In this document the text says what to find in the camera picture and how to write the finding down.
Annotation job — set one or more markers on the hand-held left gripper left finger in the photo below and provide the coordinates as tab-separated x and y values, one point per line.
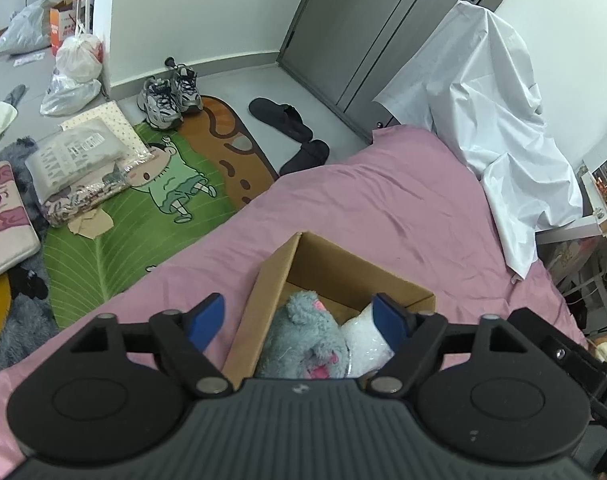
206	320

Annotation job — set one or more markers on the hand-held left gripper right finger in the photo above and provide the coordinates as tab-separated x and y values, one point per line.
391	322

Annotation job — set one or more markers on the white soft toy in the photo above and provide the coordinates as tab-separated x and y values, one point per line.
363	340

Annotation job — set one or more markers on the grey plush toy pink mouth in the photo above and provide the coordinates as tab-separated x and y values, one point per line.
308	335

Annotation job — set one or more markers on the brown cardboard box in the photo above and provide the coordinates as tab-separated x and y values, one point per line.
323	265

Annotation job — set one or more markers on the cardboard box under desk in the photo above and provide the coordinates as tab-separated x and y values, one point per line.
571	260

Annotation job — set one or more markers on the green cartoon floor mat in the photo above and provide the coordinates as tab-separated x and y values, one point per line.
133	240

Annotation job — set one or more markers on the pink bed sheet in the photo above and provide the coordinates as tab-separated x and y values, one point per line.
383	200

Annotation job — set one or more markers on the white desk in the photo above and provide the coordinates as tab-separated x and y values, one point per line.
573	230

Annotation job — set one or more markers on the cardboard scrap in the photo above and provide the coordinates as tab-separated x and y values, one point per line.
90	222

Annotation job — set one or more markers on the floral packaged cloth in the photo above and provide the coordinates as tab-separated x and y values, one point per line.
78	200

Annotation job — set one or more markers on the black slipper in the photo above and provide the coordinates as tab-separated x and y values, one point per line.
278	117
306	157

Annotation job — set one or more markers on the grey packaged cloth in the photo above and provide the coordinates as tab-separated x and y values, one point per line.
73	155

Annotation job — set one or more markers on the grey sneaker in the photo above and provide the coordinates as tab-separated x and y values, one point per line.
158	105
187	90

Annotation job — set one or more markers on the pink cartoon cushion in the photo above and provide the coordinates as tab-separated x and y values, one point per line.
3	220

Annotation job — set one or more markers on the polka dot packaged fabric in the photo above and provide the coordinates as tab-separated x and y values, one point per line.
110	115

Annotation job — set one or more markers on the white draped cloth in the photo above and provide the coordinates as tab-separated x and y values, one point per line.
483	110

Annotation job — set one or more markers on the small black object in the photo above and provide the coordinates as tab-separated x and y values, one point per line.
171	63

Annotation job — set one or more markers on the clear plastic bag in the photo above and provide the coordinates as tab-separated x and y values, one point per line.
68	95

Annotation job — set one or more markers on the white plastic bag red contents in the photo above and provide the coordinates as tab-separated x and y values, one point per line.
78	57

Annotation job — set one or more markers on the grey sock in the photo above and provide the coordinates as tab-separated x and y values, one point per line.
14	95

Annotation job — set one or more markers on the grey door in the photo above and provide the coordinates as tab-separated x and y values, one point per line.
363	25

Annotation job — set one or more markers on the paper slip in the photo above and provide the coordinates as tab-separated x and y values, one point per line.
29	59

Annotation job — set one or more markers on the orange cardboard box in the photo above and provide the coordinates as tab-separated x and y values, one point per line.
62	27

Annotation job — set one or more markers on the grey plastic bag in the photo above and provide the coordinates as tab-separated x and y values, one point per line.
23	27

